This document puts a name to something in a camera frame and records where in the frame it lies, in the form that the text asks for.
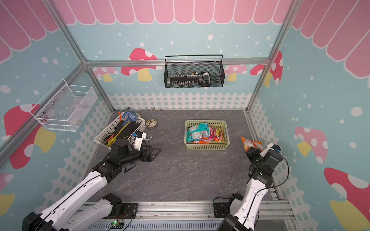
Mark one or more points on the black rubber work glove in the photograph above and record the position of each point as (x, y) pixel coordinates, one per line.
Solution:
(124, 130)

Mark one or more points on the clear packing tape roll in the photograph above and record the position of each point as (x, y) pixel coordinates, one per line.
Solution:
(151, 124)

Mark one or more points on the large purple Fox's candy bag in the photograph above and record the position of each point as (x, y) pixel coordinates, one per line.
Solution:
(213, 133)

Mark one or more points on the aluminium front rail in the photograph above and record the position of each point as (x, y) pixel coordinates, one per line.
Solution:
(204, 210)

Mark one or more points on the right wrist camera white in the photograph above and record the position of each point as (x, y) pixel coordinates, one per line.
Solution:
(270, 146)

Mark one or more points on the green lit circuit board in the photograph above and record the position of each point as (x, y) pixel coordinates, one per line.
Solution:
(117, 225)

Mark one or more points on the light green perforated basket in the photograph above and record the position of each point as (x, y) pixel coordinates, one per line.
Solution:
(211, 123)

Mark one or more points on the teal candy bag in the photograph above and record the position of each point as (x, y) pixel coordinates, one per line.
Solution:
(198, 132)

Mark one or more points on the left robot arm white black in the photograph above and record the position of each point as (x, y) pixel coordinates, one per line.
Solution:
(63, 214)

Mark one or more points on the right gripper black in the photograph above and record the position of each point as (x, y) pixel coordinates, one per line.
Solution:
(252, 153)

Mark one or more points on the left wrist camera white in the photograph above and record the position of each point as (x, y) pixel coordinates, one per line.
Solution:
(139, 137)

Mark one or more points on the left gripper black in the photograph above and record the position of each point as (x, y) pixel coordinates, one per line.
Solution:
(150, 158)

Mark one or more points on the orange Fox's candy bag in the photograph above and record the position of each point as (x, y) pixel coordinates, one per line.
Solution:
(217, 141)

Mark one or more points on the orange snack bag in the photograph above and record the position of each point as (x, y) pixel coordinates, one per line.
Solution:
(249, 144)

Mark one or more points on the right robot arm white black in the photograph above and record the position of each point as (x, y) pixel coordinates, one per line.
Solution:
(244, 210)

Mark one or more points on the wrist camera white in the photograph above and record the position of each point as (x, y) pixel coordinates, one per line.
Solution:
(139, 137)
(270, 146)

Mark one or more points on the blue dotted knit glove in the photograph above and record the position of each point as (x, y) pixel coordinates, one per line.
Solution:
(129, 117)

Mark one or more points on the black wire mesh wall basket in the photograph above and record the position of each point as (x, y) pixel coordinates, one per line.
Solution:
(194, 71)

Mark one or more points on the white wire wall basket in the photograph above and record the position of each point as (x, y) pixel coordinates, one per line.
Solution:
(64, 107)

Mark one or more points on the electronics in mesh basket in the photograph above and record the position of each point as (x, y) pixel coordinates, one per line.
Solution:
(194, 79)

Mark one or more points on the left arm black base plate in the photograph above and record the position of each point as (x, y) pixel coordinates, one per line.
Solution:
(123, 210)

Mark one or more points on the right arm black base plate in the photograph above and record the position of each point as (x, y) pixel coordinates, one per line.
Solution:
(222, 205)

